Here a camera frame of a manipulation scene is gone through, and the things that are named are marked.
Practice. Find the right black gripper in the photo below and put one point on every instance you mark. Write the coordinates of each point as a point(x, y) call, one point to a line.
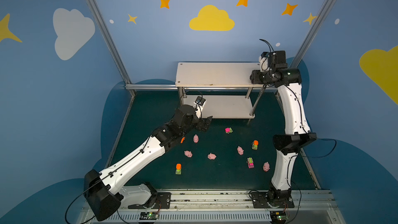
point(254, 76)

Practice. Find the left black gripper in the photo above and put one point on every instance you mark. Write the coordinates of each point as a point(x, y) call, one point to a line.
point(202, 123)

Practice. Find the pink pig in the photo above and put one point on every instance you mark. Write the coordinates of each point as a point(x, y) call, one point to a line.
point(188, 154)
point(211, 156)
point(196, 139)
point(240, 150)
point(266, 167)

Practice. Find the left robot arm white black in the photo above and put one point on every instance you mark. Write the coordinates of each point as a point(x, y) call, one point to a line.
point(104, 190)

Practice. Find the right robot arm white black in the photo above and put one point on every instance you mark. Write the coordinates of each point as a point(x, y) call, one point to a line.
point(298, 134)

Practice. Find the white two-tier shelf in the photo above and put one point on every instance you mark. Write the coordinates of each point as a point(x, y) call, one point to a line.
point(194, 78)

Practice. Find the pink green toy car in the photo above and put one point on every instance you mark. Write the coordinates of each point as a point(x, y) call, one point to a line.
point(228, 130)

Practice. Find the orange green toy truck left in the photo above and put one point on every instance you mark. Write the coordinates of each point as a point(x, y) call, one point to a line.
point(178, 169)

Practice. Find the orange green toy truck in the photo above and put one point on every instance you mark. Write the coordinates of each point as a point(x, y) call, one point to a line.
point(178, 169)
point(255, 145)

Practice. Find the orange green toy truck right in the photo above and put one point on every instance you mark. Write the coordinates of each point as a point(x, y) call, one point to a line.
point(255, 145)

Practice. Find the pink green toy truck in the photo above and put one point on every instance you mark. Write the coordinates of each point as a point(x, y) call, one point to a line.
point(250, 163)

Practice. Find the left controller board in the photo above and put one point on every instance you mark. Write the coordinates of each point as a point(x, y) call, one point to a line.
point(149, 216)

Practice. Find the controller board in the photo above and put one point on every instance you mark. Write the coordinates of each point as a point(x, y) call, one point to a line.
point(278, 217)
point(149, 216)

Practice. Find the right controller board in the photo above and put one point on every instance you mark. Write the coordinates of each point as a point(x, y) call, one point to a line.
point(278, 217)

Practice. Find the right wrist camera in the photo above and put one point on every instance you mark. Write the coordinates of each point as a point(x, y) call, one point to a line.
point(272, 58)

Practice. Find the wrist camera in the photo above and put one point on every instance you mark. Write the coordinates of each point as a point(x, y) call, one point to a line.
point(200, 102)
point(272, 58)

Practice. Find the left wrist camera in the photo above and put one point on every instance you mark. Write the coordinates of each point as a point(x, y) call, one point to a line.
point(200, 102)

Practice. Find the rear aluminium frame bar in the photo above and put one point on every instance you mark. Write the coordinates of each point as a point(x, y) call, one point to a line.
point(152, 87)

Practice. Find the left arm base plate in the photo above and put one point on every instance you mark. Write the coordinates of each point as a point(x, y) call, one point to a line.
point(162, 201)

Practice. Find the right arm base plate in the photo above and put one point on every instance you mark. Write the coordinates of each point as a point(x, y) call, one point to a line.
point(271, 199)

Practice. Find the right aluminium frame post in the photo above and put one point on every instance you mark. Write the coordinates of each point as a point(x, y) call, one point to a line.
point(312, 32)

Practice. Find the aluminium frame post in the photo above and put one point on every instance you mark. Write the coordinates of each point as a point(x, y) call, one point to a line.
point(312, 32)
point(99, 20)

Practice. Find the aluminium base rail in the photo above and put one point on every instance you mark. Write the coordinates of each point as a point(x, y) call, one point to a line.
point(192, 206)

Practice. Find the left aluminium frame post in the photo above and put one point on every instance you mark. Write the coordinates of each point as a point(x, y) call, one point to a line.
point(99, 20)

